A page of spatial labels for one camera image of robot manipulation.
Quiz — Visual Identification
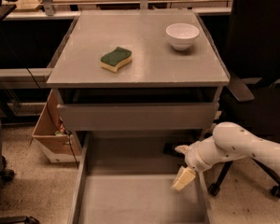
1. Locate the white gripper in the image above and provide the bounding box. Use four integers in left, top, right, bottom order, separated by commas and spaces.
172, 141, 212, 191

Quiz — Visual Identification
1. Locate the black rxbar chocolate bar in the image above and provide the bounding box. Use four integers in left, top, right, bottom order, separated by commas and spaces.
163, 143, 184, 158

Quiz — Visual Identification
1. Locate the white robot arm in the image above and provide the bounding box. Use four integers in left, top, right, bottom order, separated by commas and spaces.
172, 122, 280, 190

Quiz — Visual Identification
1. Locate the open grey middle drawer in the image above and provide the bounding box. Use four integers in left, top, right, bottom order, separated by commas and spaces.
67, 133, 215, 224

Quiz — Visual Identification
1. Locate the grey top drawer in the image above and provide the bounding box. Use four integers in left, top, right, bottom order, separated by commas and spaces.
54, 88, 219, 132

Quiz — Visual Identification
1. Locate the grey drawer cabinet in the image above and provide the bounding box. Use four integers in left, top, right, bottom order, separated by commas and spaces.
47, 9, 230, 135

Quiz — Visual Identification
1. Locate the green yellow sponge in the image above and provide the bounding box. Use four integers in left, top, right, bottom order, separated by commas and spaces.
100, 47, 132, 73

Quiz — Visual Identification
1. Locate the cardboard box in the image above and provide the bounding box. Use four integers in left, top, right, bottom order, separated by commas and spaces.
32, 91, 81, 163

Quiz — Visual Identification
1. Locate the white ceramic bowl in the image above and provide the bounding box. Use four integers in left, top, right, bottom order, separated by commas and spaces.
166, 23, 200, 50

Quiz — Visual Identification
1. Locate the black office chair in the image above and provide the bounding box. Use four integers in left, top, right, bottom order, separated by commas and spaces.
206, 0, 280, 200

